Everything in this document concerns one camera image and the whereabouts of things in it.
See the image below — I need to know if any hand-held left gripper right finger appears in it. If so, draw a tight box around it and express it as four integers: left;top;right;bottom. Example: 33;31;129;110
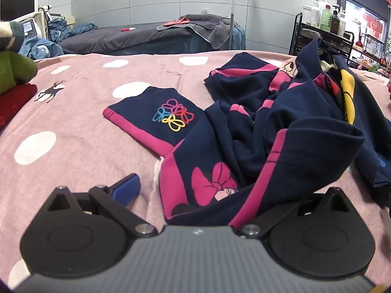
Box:
240;187;358;238

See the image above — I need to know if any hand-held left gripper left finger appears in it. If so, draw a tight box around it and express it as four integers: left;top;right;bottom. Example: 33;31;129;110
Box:
46;173;158;238

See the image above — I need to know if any navy pink cartoon print garment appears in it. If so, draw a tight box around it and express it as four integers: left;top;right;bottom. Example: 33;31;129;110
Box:
103;37;391;228

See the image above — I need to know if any dark grey massage bed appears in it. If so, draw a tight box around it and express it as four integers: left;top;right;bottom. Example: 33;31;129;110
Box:
59;21;246;56

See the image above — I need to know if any green folded clothing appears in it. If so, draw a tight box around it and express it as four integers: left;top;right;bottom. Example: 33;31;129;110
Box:
0;50;39;95

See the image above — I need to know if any blue cloth pile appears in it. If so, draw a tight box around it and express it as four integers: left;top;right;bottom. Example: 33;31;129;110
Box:
18;18;98;60

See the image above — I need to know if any grey towel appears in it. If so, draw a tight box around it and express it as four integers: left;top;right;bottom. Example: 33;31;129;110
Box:
157;14;242;49

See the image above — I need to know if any black metal rack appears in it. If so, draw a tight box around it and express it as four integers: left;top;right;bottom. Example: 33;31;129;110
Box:
289;12;355;64

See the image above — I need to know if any white machine with blue screen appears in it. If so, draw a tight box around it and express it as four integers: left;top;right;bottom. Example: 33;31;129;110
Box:
21;12;46;39

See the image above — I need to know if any grey cream knitted clothing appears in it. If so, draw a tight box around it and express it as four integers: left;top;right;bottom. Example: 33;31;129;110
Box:
0;21;25;52

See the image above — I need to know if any black plant shelf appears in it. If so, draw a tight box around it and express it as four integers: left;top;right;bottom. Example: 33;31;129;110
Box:
351;33;391;71

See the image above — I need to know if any white pump bottle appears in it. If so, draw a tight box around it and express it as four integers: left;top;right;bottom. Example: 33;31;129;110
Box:
338;10;347;37

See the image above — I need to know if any dark brown bottle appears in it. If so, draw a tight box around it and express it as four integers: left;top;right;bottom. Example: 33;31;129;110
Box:
330;4;340;35

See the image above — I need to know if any green bottle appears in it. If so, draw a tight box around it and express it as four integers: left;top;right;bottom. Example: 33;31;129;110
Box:
320;4;332;31

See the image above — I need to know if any floor lamp pole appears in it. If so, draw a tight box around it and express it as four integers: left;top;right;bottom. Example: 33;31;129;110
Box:
229;0;255;51

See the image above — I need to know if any tall white bottle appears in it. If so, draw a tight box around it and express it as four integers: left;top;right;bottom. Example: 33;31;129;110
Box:
310;0;321;25

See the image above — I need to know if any computer monitor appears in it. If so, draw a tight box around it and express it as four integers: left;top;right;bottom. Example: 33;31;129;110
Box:
0;0;39;22

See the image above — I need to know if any red lantern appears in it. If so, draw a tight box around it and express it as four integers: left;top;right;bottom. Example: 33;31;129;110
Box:
365;14;384;34

